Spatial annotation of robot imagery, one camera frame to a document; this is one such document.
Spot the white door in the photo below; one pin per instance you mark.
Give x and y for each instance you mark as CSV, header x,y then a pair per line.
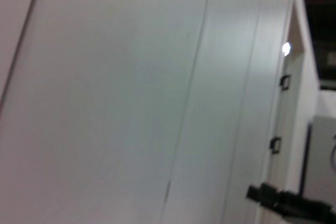
x,y
287,103

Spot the black door hinge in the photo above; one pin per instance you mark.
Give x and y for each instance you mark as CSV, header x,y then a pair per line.
x,y
285,81
275,145

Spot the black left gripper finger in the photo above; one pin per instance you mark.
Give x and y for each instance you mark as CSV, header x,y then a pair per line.
x,y
288,203

